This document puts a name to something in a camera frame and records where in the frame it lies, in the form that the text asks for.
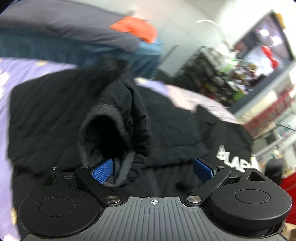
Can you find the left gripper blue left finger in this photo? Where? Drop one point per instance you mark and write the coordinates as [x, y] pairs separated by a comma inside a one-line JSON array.
[[93, 179]]

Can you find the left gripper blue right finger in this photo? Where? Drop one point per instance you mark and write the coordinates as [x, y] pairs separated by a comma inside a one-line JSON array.
[[211, 177]]

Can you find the dark quilted puffer jacket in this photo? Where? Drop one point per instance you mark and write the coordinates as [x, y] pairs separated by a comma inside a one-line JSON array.
[[84, 117]]

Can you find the grey lavender blanket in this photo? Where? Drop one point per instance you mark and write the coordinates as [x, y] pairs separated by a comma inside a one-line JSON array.
[[69, 19]]

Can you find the orange cloth on bed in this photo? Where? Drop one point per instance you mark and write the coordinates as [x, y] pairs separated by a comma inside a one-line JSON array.
[[137, 27]]

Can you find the black wire storage rack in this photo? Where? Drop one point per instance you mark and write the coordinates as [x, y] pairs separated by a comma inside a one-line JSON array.
[[202, 74]]

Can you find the wall mounted dark screen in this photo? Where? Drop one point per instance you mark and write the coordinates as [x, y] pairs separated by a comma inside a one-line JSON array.
[[265, 43]]

